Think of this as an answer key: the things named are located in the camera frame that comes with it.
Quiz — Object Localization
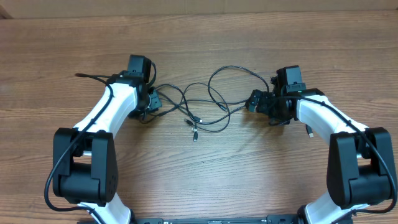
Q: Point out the black usb cables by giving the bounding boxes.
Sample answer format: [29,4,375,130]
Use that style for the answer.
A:
[138,81,233,142]

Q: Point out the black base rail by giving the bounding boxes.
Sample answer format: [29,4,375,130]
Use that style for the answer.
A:
[77,213,354,224]

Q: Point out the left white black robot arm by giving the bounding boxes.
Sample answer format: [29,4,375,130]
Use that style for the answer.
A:
[44,55,158,223]

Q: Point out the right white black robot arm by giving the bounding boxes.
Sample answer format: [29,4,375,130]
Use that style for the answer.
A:
[245,65,397,223]

